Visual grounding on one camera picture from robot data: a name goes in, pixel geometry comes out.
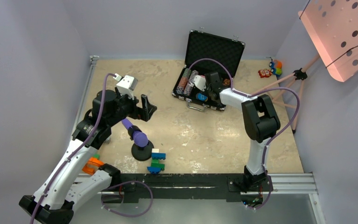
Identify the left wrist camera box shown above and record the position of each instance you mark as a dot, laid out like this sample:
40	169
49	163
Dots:
126	84

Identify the orange and black chip row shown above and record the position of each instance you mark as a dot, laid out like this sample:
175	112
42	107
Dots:
226	82

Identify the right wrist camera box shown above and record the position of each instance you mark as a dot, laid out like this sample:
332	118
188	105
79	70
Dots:
200	82

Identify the black base bar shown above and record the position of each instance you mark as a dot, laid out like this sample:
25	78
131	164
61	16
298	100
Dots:
232	187

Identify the pink music stand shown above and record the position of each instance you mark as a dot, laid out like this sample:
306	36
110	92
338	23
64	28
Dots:
322	46

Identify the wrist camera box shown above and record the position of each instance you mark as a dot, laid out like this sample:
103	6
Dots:
200	82
126	84

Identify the grey toy brick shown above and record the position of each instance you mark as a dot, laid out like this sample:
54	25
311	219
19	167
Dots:
107	141

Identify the orange toy piece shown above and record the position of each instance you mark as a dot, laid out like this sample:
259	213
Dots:
92	165

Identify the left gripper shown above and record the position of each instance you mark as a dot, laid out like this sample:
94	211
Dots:
136	110

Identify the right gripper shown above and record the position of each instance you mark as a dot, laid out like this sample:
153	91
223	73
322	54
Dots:
206	88

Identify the blue dealer button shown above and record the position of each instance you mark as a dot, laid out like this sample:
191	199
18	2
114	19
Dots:
201	97

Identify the purple handheld massager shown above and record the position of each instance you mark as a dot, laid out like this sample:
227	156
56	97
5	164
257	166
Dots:
140	138

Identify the red toy card pack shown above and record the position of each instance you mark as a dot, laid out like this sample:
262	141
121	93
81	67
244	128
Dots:
265	73

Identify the colourful toy car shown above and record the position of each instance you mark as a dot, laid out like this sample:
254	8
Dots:
276	67

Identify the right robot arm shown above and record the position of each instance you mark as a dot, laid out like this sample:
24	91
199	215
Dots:
260	121

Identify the green and red chip row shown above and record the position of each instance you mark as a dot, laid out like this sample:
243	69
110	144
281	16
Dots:
183	81

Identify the blue green toy brick stack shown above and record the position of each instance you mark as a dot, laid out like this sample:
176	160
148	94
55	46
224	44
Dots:
156	166

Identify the black aluminium poker case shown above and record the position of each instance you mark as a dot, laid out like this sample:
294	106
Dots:
210	53

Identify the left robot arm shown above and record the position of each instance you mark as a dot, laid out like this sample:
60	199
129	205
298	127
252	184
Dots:
56	201

